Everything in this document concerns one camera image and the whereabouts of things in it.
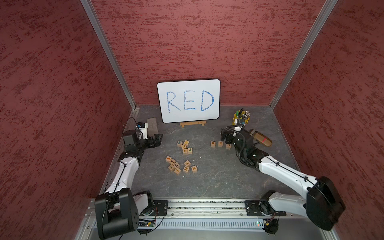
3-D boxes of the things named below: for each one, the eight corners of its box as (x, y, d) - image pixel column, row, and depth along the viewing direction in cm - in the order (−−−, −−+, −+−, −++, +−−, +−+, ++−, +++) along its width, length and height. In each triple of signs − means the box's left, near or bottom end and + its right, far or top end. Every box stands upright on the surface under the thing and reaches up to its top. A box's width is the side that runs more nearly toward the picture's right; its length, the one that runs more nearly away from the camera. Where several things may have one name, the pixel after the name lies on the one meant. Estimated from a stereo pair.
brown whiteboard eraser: (247, 135, 106) (248, 132, 103) (251, 131, 108) (252, 128, 105) (268, 149, 99) (270, 146, 96) (271, 144, 101) (274, 141, 98)
